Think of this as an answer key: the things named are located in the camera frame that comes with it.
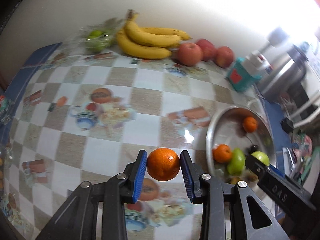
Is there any white gooseneck lamp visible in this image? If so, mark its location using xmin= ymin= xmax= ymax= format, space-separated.
xmin=258 ymin=28 xmax=288 ymax=54

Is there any red apple middle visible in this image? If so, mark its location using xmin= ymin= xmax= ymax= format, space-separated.
xmin=196 ymin=38 xmax=216 ymax=62

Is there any steel thermos jug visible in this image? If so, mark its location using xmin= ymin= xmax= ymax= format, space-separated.
xmin=258 ymin=45 xmax=308 ymax=102

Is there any teal toy box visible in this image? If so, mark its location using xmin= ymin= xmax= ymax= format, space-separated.
xmin=226 ymin=57 xmax=262 ymax=92

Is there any blue cloth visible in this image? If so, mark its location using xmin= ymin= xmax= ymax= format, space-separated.
xmin=1 ymin=42 xmax=62 ymax=145

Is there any red apple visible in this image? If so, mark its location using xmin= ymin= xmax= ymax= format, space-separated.
xmin=214 ymin=46 xmax=234 ymax=68
xmin=196 ymin=38 xmax=216 ymax=62

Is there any bag of green fruits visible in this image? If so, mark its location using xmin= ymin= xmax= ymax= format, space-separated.
xmin=79 ymin=17 xmax=124 ymax=54

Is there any white chair frame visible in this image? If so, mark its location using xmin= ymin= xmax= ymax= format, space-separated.
xmin=290 ymin=54 xmax=319 ymax=129

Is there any brown longan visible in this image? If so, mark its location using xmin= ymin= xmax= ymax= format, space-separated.
xmin=229 ymin=177 xmax=241 ymax=185
xmin=246 ymin=173 xmax=258 ymax=183

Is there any small green jujube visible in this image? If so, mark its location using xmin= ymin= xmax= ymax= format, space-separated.
xmin=227 ymin=148 xmax=246 ymax=176

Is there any patterned plastic tablecloth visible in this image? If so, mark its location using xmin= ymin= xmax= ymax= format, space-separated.
xmin=1 ymin=48 xmax=265 ymax=239

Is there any large steel bowl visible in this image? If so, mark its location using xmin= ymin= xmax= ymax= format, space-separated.
xmin=205 ymin=106 xmax=277 ymax=201

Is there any large green jujube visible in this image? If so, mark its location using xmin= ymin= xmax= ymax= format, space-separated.
xmin=251 ymin=151 xmax=270 ymax=166

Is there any black power adapter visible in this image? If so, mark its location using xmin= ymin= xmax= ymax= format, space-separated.
xmin=280 ymin=118 xmax=295 ymax=134

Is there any small orange tangerine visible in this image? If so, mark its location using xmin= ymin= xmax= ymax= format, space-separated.
xmin=242 ymin=116 xmax=258 ymax=133

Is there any red apple right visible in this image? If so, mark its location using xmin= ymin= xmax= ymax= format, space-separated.
xmin=214 ymin=46 xmax=234 ymax=68

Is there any yellow banana bunch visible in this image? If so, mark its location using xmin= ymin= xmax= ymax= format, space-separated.
xmin=116 ymin=10 xmax=191 ymax=60

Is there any dark plum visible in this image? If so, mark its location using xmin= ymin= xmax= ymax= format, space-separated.
xmin=248 ymin=145 xmax=259 ymax=154

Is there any peach coloured apple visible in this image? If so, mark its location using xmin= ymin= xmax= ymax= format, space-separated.
xmin=176 ymin=43 xmax=203 ymax=66

